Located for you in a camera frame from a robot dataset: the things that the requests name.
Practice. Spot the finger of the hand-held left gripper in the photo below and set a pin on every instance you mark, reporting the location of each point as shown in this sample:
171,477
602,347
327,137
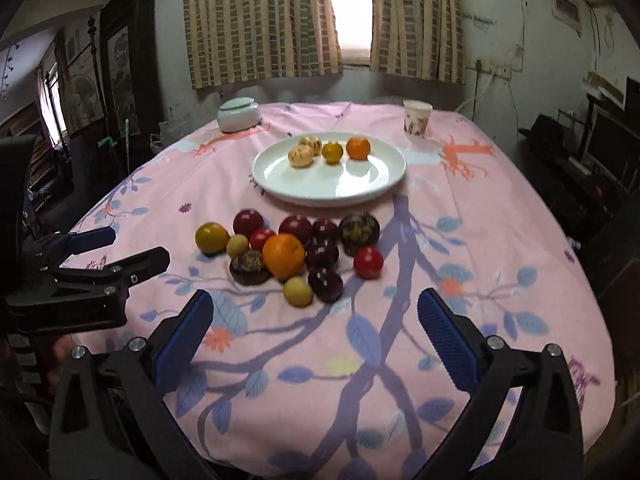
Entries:
145,260
95,236

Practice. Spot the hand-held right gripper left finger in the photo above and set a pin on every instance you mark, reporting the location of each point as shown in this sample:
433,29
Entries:
182,335

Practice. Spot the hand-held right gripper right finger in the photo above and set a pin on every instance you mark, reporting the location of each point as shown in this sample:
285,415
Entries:
447,340

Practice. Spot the yellow round fruit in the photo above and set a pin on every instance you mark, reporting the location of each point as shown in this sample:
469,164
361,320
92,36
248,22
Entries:
212,238

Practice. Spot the small yellow-green fruit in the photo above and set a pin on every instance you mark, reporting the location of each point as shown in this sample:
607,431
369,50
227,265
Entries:
237,245

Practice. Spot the dark red plum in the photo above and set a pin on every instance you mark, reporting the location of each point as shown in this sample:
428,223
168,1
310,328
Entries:
296,226
248,221

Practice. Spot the red round fruit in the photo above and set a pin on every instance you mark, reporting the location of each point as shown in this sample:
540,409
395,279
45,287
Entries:
368,262

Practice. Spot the small brown longan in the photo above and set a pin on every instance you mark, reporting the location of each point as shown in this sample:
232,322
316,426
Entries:
298,291

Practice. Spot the large orange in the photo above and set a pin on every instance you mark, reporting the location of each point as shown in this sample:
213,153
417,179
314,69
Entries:
284,256

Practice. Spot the dark purple plum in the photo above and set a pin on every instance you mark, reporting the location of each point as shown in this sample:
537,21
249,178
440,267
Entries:
325,228
325,284
321,255

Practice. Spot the mottled dark passion fruit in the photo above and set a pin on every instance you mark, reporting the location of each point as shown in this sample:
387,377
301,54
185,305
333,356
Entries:
358,233

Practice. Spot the white round plate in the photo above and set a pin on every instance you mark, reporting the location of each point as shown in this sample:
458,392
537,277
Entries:
350,180

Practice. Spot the person's left hand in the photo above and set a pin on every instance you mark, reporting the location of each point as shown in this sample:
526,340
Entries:
61,349

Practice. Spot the small red fruit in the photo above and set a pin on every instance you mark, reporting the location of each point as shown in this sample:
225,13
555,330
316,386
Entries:
261,237

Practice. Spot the clear plastic bag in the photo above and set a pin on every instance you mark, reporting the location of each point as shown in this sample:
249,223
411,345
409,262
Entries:
169,132

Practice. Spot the pink printed tablecloth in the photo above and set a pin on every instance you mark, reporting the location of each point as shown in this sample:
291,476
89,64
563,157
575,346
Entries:
450,210

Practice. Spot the standing electric fan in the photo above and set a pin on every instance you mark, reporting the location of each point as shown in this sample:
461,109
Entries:
82,97

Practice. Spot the pale green ceramic jar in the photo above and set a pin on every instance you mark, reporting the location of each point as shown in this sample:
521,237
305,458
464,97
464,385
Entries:
239,115

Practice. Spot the tan striped melon fruit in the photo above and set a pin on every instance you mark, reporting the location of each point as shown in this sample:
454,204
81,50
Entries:
313,143
301,156

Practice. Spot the black media stand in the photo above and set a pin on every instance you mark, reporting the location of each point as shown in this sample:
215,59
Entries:
560,180

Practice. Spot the orange tangerine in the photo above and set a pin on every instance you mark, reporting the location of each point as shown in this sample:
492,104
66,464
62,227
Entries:
358,148

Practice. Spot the small yellow-orange citrus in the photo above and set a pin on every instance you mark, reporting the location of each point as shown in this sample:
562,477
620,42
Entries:
332,153

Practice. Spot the printed paper cup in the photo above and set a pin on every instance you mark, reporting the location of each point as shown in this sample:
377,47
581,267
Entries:
417,117

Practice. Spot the dark computer monitor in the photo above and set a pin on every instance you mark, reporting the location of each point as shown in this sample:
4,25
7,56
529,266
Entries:
612,145

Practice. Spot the wide checked beige curtain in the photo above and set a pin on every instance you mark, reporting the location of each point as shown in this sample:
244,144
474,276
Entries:
260,20

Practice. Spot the bright window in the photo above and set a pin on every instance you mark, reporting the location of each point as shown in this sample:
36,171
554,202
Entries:
348,5

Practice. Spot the narrow checked beige curtain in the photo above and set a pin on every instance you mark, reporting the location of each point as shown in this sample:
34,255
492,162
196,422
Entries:
417,15

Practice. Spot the dark framed wall panel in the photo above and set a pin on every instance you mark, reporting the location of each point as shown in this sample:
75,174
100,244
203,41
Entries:
130,60

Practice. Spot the white wall power strip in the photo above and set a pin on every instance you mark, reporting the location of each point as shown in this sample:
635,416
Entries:
492,68

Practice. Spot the wall electrical box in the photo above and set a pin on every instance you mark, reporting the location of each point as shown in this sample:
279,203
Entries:
567,5

